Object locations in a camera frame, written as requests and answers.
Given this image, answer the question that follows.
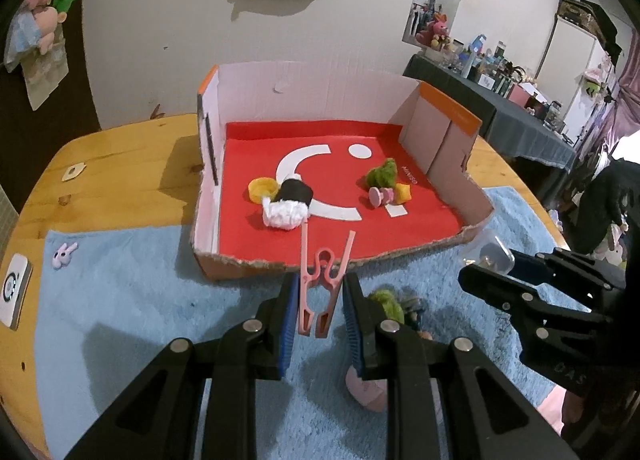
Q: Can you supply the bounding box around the clear plastic capsule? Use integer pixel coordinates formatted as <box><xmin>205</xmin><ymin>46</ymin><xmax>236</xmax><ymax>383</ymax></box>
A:
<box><xmin>460</xmin><ymin>230</ymin><xmax>516</xmax><ymax>273</ymax></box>

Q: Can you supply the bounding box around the translucent blue bag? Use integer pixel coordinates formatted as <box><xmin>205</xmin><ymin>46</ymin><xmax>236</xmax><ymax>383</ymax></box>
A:
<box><xmin>5</xmin><ymin>10</ymin><xmax>41</xmax><ymax>72</ymax></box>

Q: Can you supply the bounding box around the white remote control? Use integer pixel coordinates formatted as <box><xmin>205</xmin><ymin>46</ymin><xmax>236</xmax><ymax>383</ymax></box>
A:
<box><xmin>0</xmin><ymin>253</ymin><xmax>33</xmax><ymax>331</ymax></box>

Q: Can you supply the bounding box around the grey-clothed side table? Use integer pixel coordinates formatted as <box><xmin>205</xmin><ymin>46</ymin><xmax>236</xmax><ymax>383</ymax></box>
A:
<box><xmin>402</xmin><ymin>53</ymin><xmax>578</xmax><ymax>201</ymax></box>

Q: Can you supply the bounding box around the pink dragon toy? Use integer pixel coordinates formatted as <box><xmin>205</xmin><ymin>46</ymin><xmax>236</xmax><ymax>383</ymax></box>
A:
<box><xmin>415</xmin><ymin>13</ymin><xmax>451</xmax><ymax>48</ymax></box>

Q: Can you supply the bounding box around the row of bottles and boxes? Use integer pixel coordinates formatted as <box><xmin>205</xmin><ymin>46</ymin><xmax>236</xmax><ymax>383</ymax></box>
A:
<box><xmin>435</xmin><ymin>33</ymin><xmax>576</xmax><ymax>141</ymax></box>

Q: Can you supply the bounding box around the pink clothespin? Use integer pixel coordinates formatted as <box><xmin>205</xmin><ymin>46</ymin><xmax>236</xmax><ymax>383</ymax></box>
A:
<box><xmin>296</xmin><ymin>230</ymin><xmax>358</xmax><ymax>338</ymax></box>

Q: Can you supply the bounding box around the small white bunny figure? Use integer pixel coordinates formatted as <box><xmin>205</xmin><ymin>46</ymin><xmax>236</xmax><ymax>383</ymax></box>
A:
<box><xmin>52</xmin><ymin>243</ymin><xmax>80</xmax><ymax>270</ymax></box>

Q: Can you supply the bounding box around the white refrigerator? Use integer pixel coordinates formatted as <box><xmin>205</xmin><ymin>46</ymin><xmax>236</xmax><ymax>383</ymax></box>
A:
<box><xmin>547</xmin><ymin>15</ymin><xmax>608</xmax><ymax>126</ymax></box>

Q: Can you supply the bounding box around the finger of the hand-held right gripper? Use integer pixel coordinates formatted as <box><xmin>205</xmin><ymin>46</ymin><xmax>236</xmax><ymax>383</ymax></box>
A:
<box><xmin>512</xmin><ymin>247</ymin><xmax>626</xmax><ymax>311</ymax></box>
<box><xmin>459</xmin><ymin>264</ymin><xmax>613</xmax><ymax>341</ymax></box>

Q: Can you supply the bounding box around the pink curtain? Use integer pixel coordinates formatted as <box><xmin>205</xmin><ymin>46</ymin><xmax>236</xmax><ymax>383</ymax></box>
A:
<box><xmin>595</xmin><ymin>35</ymin><xmax>640</xmax><ymax>161</ymax></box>

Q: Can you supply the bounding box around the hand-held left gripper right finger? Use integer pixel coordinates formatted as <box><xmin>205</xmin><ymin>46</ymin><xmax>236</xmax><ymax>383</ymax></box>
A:
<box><xmin>341</xmin><ymin>273</ymin><xmax>581</xmax><ymax>460</ymax></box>

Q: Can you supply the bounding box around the yellow-haired figurine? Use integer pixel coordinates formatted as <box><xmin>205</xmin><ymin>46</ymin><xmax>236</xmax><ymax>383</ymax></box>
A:
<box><xmin>367</xmin><ymin>183</ymin><xmax>413</xmax><ymax>208</ymax></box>

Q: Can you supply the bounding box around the black and white fluffy toy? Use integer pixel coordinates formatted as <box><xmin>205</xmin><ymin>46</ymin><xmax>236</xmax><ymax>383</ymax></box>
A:
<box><xmin>261</xmin><ymin>177</ymin><xmax>313</xmax><ymax>231</ymax></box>

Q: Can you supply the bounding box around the blue fluffy towel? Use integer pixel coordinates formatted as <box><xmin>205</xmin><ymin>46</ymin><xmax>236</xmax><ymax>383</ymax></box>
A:
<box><xmin>35</xmin><ymin>185</ymin><xmax>596</xmax><ymax>460</ymax></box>

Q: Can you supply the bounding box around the orange cardboard box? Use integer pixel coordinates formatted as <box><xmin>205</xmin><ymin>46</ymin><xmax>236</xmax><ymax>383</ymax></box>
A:
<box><xmin>190</xmin><ymin>63</ymin><xmax>496</xmax><ymax>282</ymax></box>

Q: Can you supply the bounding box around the yellow bottle cap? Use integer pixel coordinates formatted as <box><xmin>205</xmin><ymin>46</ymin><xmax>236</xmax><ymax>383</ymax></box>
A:
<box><xmin>248</xmin><ymin>179</ymin><xmax>278</xmax><ymax>201</ymax></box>

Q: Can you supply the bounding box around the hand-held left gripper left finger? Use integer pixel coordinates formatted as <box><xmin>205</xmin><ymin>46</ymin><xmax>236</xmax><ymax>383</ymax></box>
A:
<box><xmin>65</xmin><ymin>273</ymin><xmax>301</xmax><ymax>460</ymax></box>

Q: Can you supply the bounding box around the dark bag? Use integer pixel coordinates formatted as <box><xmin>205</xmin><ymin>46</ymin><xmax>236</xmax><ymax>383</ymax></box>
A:
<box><xmin>557</xmin><ymin>0</ymin><xmax>626</xmax><ymax>54</ymax></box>

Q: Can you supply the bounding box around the black jacket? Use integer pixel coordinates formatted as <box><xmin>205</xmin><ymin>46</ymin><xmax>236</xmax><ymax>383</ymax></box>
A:
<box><xmin>570</xmin><ymin>160</ymin><xmax>640</xmax><ymax>256</ymax></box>

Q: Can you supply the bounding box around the white and green plush toy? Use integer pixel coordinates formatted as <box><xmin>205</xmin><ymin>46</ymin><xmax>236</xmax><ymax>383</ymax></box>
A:
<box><xmin>582</xmin><ymin>68</ymin><xmax>608</xmax><ymax>98</ymax></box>

